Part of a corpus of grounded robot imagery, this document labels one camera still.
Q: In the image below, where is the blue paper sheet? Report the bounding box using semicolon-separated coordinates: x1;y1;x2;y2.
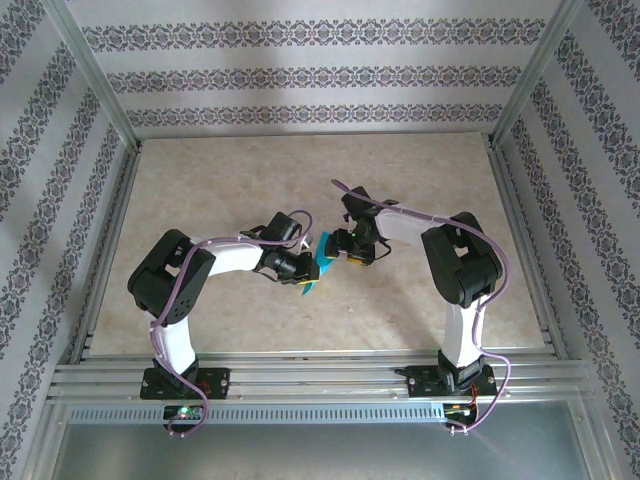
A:
299;230;341;300

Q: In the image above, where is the grey metal sheet panel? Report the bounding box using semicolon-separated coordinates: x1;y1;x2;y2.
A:
49;399;589;480

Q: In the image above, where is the long aluminium mounting rail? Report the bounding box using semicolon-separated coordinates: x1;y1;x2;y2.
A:
47;349;594;404

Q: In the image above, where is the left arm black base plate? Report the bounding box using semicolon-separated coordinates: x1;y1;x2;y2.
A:
139;367;232;401

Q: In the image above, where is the grey slotted cable duct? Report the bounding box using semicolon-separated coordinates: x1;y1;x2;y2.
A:
67;402;446;426

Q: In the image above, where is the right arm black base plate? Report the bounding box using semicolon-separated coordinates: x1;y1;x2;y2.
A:
407;364;499;400

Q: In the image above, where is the right aluminium side rail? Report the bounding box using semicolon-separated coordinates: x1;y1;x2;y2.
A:
484;135;570;360

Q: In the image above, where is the aluminium side rail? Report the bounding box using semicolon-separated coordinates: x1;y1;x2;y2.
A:
484;135;570;360
67;139;146;364

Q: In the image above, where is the left aluminium side rail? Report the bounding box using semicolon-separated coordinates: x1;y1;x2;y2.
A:
67;139;146;364

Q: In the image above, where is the right aluminium frame post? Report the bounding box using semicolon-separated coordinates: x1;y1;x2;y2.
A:
492;0;587;146

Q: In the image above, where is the aluminium frame post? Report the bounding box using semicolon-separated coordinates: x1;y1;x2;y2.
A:
492;0;587;146
42;0;144;146

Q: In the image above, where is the left aluminium frame post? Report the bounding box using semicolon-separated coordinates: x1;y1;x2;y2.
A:
42;0;144;146

